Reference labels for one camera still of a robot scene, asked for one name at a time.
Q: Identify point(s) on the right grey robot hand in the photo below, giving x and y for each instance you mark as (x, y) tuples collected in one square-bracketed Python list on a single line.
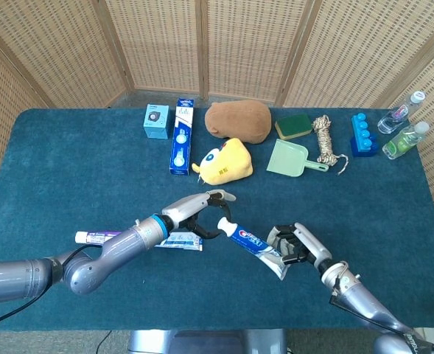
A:
[(310, 245)]

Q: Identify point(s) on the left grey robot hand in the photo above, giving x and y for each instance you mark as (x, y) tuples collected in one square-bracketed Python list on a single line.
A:
[(187, 208)]

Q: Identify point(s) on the Crest toothpaste tube white cap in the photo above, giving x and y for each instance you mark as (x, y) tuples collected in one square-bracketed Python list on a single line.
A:
[(253, 243)]

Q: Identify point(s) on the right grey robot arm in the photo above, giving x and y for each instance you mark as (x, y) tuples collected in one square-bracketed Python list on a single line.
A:
[(364, 302)]

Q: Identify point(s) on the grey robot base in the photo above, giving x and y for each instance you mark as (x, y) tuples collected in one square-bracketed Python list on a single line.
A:
[(209, 343)]

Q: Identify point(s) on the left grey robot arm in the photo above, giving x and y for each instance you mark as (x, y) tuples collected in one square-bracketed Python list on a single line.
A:
[(121, 243)]

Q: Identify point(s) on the flat blue white toothpaste tube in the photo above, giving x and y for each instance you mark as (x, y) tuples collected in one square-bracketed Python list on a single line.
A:
[(187, 243)]

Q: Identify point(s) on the purple toothpaste tube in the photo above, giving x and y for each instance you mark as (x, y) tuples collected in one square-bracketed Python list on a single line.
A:
[(91, 237)]

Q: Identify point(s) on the yellow plush toy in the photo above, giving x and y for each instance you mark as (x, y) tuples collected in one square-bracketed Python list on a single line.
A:
[(227, 162)]

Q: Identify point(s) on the light green dustpan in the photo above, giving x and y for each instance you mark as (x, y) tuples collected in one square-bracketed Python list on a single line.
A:
[(286, 158)]

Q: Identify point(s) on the small light blue box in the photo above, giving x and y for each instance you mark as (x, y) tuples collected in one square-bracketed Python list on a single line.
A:
[(155, 121)]

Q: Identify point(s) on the teal table cloth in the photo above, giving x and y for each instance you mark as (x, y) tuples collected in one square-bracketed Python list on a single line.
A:
[(216, 302)]

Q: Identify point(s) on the brown plush toy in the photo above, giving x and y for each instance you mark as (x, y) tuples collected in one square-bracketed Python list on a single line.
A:
[(238, 118)]

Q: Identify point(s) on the blue building block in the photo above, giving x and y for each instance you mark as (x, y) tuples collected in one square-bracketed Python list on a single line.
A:
[(362, 136)]

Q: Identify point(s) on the green yellow sponge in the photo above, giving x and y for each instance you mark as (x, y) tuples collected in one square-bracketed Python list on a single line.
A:
[(294, 125)]

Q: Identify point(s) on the bottle with green liquid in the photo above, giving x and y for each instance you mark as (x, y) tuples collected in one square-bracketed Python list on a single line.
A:
[(401, 142)]

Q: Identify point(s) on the clear water bottle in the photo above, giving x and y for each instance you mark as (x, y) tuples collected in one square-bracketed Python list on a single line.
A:
[(393, 118)]

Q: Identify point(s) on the wicker folding screen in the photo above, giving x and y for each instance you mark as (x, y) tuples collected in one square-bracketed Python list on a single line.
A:
[(54, 44)]

